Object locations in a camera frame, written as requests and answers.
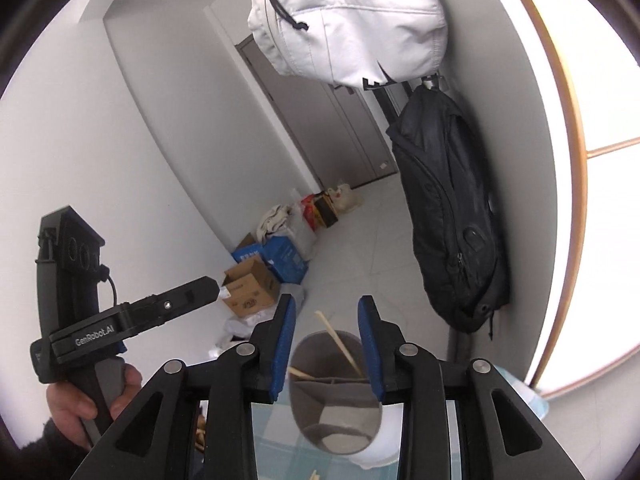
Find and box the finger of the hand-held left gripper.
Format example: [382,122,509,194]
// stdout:
[119,275,221,341]

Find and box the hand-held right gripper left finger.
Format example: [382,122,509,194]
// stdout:
[70,292,299,480]

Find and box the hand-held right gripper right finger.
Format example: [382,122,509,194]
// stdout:
[356,295,581,480]

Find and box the grey white utensil holder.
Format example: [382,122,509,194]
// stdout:
[289,330,406,468]

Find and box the person's left forearm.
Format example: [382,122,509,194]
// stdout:
[40,417,91,467]

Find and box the person's left hand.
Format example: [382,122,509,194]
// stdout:
[45,362,144,443]

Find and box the grey parcel bag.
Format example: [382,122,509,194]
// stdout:
[219,309,281,357]

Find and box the brown cardboard box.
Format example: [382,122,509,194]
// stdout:
[221,255,281,318]

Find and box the teal checked tablecloth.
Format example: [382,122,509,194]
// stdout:
[197,400,461,480]

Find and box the blue cardboard box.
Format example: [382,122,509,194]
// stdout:
[232,232,310,286]

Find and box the white cloth bag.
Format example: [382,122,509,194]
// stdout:
[287,189,321,262]

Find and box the cream cloth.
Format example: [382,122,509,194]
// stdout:
[256,203,293,243]

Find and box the beige plastic bag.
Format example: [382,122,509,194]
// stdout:
[327,179,364,213]

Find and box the black backpack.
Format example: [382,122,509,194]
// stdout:
[385,85,512,335]

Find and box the grey door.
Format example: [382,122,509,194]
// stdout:
[235,35,401,192]

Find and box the white hanging bag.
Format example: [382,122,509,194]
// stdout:
[247,0,448,87]

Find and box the wood-framed window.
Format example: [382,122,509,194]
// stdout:
[492,0,640,403]

